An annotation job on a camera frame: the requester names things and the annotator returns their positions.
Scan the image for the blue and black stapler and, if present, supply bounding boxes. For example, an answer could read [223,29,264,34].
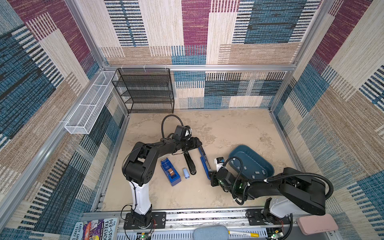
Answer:
[198,146,212,180]

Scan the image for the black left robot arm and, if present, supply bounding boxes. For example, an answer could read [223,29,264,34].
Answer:
[122,114,202,228]

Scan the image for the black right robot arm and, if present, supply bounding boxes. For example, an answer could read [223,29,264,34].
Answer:
[209,156,334,223]

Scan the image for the blue tape dispenser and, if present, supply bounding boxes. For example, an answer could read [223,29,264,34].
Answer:
[161,158,181,186]

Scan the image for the teal plastic tray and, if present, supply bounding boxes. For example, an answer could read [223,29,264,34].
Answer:
[229,145,275,180]

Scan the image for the grey-blue fabric case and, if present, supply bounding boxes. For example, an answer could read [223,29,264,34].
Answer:
[193,226,229,240]

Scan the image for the yellow white marker pen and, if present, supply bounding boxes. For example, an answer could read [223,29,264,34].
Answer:
[228,231,260,238]

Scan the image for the colourful book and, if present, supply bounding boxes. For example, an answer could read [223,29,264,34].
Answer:
[70,218,119,240]

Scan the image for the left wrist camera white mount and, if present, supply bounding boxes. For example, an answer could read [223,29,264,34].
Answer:
[183,126,192,139]

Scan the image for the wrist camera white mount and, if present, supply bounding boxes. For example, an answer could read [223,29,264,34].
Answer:
[183,126,192,139]
[214,157,226,172]

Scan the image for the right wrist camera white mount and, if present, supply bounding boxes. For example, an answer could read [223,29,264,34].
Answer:
[214,157,226,172]

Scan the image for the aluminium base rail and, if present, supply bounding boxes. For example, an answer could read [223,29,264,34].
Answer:
[80,206,331,240]

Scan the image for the black wire mesh shelf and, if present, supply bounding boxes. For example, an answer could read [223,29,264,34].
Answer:
[112,68,175,114]

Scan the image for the white wire mesh basket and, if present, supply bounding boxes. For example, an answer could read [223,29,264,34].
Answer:
[65,71,115,135]

